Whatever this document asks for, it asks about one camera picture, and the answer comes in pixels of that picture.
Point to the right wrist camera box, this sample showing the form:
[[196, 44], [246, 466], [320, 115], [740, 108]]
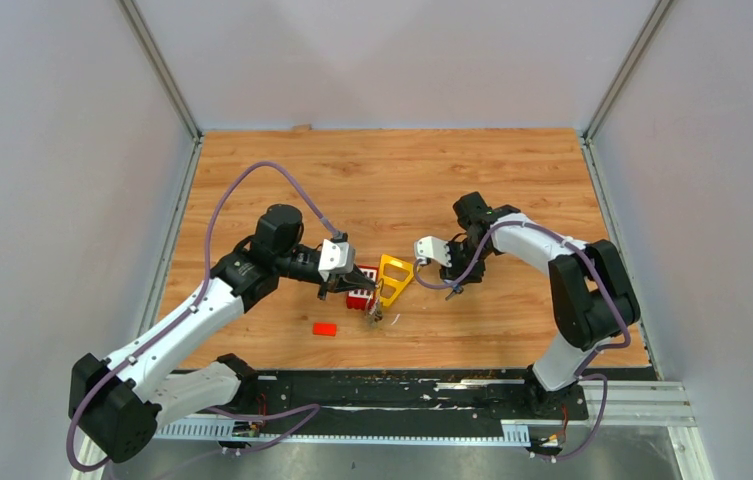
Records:
[[430, 249]]

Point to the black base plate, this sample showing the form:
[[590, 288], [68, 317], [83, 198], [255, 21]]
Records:
[[501, 393]]

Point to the small orange-red block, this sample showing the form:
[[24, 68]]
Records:
[[324, 329]]

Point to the aluminium front rail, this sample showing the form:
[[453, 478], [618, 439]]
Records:
[[615, 397]]

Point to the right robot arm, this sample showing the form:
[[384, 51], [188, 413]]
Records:
[[593, 301]]

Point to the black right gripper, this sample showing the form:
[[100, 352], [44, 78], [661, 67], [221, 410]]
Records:
[[459, 274]]

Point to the red window block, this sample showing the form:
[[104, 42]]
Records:
[[362, 299]]

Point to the blue tagged key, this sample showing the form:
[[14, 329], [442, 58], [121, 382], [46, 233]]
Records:
[[455, 291]]

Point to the yellow plastic triangle frame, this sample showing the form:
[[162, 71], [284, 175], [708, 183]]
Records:
[[395, 275]]

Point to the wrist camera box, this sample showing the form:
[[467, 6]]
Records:
[[430, 249], [336, 259]]

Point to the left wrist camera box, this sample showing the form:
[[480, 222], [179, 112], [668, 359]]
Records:
[[336, 259]]

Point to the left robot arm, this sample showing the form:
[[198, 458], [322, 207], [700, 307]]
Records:
[[120, 401]]

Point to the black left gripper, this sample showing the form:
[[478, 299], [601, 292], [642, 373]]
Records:
[[336, 282]]

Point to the large metal keyring with tags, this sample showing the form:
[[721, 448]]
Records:
[[373, 310]]

